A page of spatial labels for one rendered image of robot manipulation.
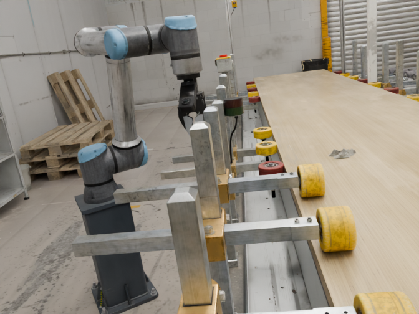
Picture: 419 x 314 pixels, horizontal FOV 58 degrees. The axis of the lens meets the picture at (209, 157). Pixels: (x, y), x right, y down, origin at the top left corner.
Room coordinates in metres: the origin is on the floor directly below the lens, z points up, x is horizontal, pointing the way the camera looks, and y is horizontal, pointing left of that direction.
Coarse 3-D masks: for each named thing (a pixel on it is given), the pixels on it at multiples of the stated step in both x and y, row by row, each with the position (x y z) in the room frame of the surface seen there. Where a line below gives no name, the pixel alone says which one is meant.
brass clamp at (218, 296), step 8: (216, 288) 0.45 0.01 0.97; (216, 296) 0.43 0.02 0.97; (224, 296) 0.46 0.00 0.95; (208, 304) 0.42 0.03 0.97; (216, 304) 0.42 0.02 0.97; (184, 312) 0.41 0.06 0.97; (192, 312) 0.40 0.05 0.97; (200, 312) 0.40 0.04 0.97; (208, 312) 0.40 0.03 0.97; (216, 312) 0.41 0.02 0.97
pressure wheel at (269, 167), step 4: (260, 164) 1.14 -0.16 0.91; (264, 164) 1.14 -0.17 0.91; (268, 164) 1.13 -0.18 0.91; (272, 164) 1.12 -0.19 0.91; (276, 164) 1.12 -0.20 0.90; (280, 164) 1.11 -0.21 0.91; (260, 168) 1.11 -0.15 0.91; (264, 168) 1.10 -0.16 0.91; (268, 168) 1.09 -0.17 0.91; (272, 168) 1.09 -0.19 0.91; (276, 168) 1.09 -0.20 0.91; (280, 168) 1.09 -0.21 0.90; (260, 172) 1.11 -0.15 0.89; (264, 172) 1.09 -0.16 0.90; (268, 172) 1.09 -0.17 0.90; (272, 172) 1.08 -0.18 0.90; (276, 172) 1.08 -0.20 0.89; (280, 172) 1.09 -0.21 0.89; (284, 172) 1.11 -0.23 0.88; (272, 192) 1.12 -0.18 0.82; (272, 196) 1.12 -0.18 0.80
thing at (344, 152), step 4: (344, 148) 1.14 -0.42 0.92; (332, 152) 1.15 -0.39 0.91; (336, 152) 1.14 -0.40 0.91; (340, 152) 1.14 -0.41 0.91; (344, 152) 1.13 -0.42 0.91; (348, 152) 1.13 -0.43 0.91; (352, 152) 1.14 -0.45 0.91; (332, 156) 1.13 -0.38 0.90; (336, 156) 1.11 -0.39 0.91; (340, 156) 1.11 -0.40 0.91; (344, 156) 1.11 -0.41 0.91; (348, 156) 1.11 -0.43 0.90
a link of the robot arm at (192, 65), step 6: (174, 60) 1.15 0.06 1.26; (180, 60) 1.14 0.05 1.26; (186, 60) 1.14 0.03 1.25; (192, 60) 1.14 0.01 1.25; (198, 60) 1.15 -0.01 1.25; (174, 66) 1.16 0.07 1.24; (180, 66) 1.14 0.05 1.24; (186, 66) 1.14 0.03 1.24; (192, 66) 1.14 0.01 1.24; (198, 66) 1.15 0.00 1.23; (174, 72) 1.16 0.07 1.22; (180, 72) 1.14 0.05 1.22; (186, 72) 1.14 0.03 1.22; (192, 72) 1.14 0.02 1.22
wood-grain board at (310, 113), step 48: (288, 96) 2.48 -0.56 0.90; (336, 96) 2.23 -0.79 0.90; (384, 96) 2.03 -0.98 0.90; (288, 144) 1.35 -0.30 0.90; (336, 144) 1.27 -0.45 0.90; (384, 144) 1.20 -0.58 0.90; (336, 192) 0.87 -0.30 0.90; (384, 192) 0.83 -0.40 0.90; (384, 240) 0.62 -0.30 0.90; (336, 288) 0.50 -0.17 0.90; (384, 288) 0.49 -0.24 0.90
